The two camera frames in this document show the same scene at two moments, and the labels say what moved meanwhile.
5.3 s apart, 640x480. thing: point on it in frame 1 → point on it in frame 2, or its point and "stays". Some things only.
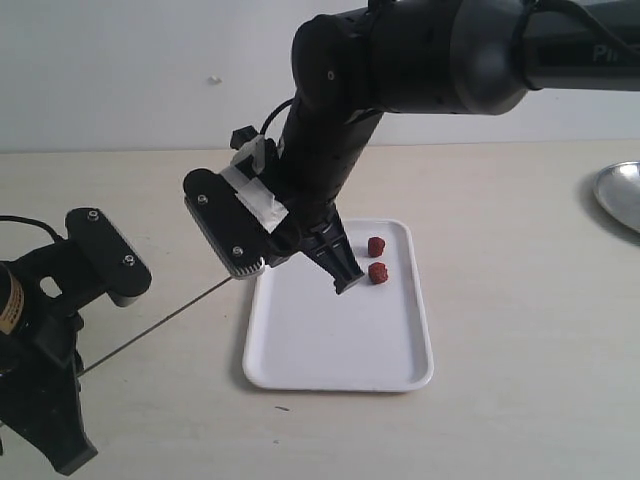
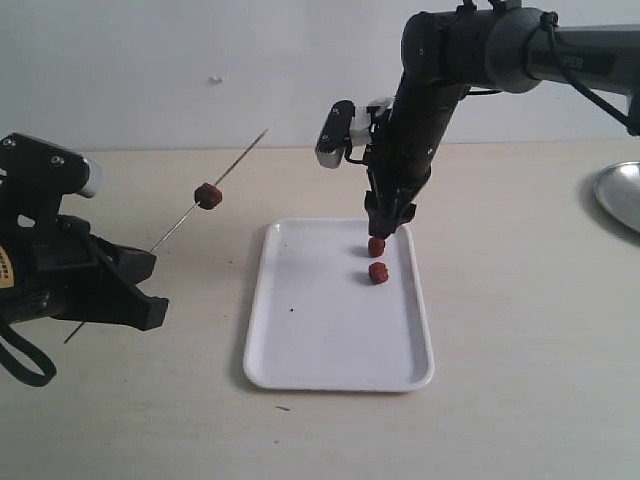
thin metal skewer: [152, 328] → [189, 211]
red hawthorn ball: [375, 246] stays
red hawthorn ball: [378, 272] stays
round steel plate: [617, 191] stays
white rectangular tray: [303, 335] stays
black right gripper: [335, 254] → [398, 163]
